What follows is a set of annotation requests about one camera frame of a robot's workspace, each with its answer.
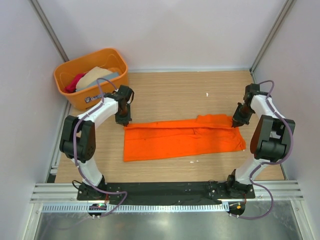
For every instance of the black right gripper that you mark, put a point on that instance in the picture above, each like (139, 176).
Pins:
(237, 120)

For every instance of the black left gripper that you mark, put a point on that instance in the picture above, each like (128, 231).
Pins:
(124, 121)

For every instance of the orange t shirt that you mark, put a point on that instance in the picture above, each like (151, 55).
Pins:
(206, 134)

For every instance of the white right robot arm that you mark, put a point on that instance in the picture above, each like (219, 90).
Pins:
(271, 143)

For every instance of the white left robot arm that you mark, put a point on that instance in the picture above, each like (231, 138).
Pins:
(78, 138)

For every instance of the beige folded shirt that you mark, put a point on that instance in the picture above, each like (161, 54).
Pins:
(98, 72)

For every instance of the orange plastic bin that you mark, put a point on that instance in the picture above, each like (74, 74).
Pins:
(108, 58)

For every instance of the red crumpled shirt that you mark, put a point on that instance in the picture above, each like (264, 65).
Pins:
(71, 88)

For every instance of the white slotted cable duct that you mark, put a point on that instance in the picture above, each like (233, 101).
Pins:
(102, 208)

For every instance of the aluminium frame rail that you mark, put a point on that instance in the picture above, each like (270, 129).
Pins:
(264, 190)

